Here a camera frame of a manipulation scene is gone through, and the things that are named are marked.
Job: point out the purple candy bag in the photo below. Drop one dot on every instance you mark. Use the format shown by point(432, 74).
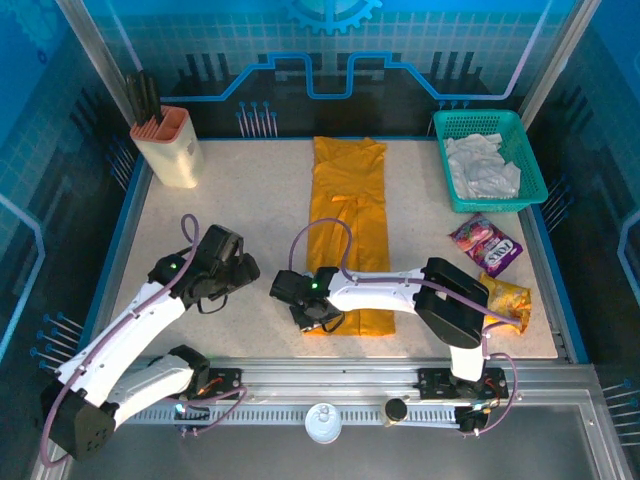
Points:
point(485, 245)

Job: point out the white t-shirt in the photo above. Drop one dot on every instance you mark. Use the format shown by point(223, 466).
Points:
point(482, 167)

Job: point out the black connector module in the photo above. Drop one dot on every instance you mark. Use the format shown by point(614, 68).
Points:
point(471, 419)
point(187, 415)

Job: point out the teal plastic basket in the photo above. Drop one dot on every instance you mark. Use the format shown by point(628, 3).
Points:
point(532, 170)

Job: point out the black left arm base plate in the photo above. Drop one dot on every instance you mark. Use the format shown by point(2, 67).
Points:
point(227, 382)

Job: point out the aluminium frame rail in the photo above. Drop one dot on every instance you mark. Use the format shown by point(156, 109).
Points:
point(325, 375)

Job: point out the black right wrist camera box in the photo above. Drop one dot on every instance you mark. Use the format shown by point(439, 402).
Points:
point(287, 286)

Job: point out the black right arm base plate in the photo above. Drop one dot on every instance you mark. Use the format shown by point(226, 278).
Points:
point(435, 384)

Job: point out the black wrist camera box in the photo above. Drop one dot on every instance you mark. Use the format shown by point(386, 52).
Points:
point(222, 242)
point(287, 286)

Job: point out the yellow snack bag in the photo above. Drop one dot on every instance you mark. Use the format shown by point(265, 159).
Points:
point(510, 300)

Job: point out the white round can lid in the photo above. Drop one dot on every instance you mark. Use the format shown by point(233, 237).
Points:
point(324, 422)

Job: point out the cream knife block orange top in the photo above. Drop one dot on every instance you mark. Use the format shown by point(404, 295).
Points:
point(175, 160)

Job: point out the yellow t-shirt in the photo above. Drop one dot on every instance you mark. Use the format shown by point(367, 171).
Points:
point(350, 200)

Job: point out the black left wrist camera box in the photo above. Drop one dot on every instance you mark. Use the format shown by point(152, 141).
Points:
point(222, 242)

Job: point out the aluminium frame post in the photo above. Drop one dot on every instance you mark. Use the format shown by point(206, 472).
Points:
point(95, 40)
point(560, 45)

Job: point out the black knob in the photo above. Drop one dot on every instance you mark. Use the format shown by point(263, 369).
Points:
point(395, 410)

